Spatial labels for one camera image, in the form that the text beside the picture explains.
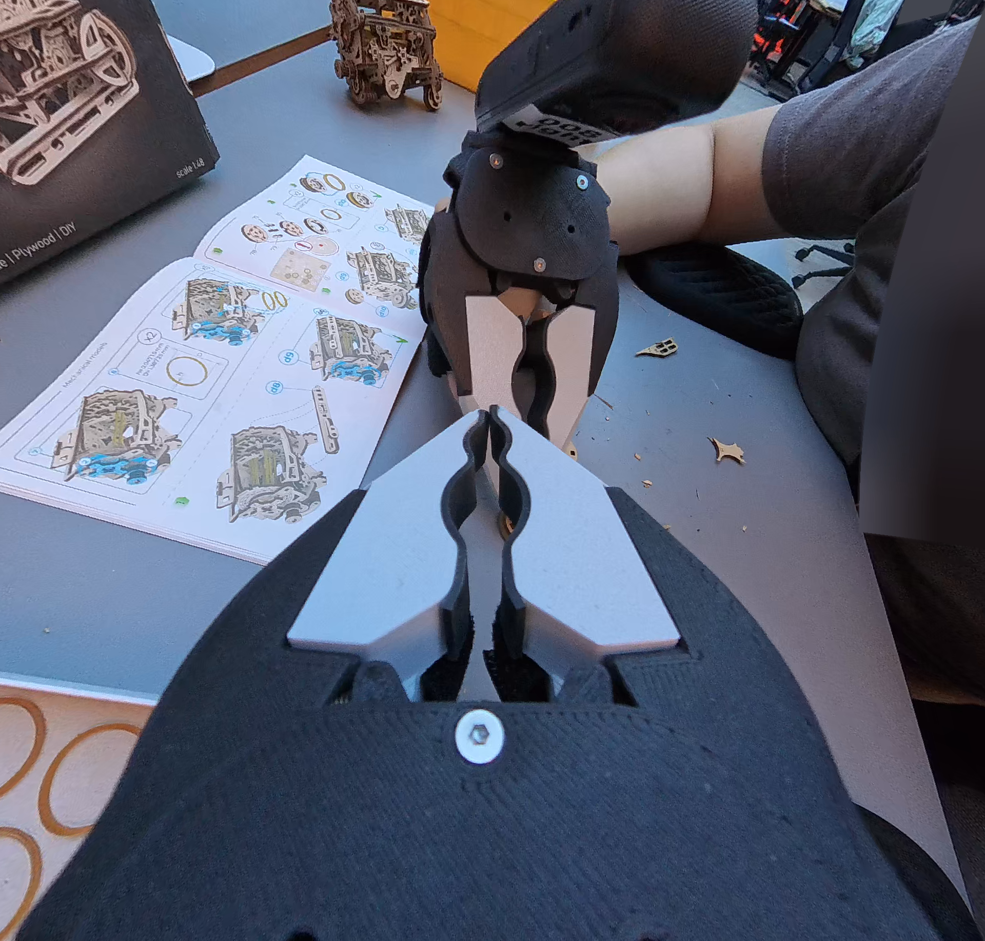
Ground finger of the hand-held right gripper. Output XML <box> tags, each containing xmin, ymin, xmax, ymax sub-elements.
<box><xmin>517</xmin><ymin>306</ymin><xmax>596</xmax><ymax>449</ymax></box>
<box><xmin>464</xmin><ymin>293</ymin><xmax>532</xmax><ymax>424</ymax></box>

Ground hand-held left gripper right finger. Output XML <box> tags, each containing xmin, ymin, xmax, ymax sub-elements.
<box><xmin>489</xmin><ymin>404</ymin><xmax>684</xmax><ymax>702</ymax></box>

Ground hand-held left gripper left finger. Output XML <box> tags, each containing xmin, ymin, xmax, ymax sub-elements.
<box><xmin>286</xmin><ymin>408</ymin><xmax>492</xmax><ymax>702</ymax></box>

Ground grey desk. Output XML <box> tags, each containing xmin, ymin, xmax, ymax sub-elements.
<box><xmin>0</xmin><ymin>0</ymin><xmax>971</xmax><ymax>896</ymax></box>

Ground person's right hand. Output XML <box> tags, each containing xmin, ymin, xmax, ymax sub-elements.
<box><xmin>500</xmin><ymin>288</ymin><xmax>557</xmax><ymax>336</ymax></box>

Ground scattered wood splinters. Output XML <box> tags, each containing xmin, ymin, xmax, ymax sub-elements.
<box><xmin>569</xmin><ymin>395</ymin><xmax>751</xmax><ymax>534</ymax></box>

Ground black quilted wrist rest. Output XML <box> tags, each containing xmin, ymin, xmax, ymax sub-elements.
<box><xmin>627</xmin><ymin>242</ymin><xmax>803</xmax><ymax>359</ymax></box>

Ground white instruction booklet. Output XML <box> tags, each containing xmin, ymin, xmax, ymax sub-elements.
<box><xmin>0</xmin><ymin>154</ymin><xmax>436</xmax><ymax>566</ymax></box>

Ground yellow plastic bin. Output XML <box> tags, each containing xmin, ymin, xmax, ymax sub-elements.
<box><xmin>375</xmin><ymin>0</ymin><xmax>586</xmax><ymax>94</ymax></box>

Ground wooden model engine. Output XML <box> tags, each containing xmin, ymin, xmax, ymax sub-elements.
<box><xmin>322</xmin><ymin>0</ymin><xmax>445</xmax><ymax>112</ymax></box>

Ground black chair base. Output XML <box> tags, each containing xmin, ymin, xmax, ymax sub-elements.
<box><xmin>793</xmin><ymin>242</ymin><xmax>855</xmax><ymax>289</ymax></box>

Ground person's dark trousers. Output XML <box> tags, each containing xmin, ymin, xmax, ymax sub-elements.
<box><xmin>870</xmin><ymin>533</ymin><xmax>985</xmax><ymax>880</ymax></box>

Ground black puzzle box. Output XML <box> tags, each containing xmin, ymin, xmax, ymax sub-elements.
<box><xmin>0</xmin><ymin>0</ymin><xmax>220</xmax><ymax>288</ymax></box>

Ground white plastic part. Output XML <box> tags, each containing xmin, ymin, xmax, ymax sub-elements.
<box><xmin>165</xmin><ymin>33</ymin><xmax>216</xmax><ymax>84</ymax></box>

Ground pale green jacket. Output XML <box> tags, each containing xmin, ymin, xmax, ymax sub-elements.
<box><xmin>853</xmin><ymin>0</ymin><xmax>911</xmax><ymax>58</ymax></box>

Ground white cardboard tray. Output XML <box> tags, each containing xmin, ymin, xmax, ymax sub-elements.
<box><xmin>0</xmin><ymin>675</ymin><xmax>159</xmax><ymax>941</ymax></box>

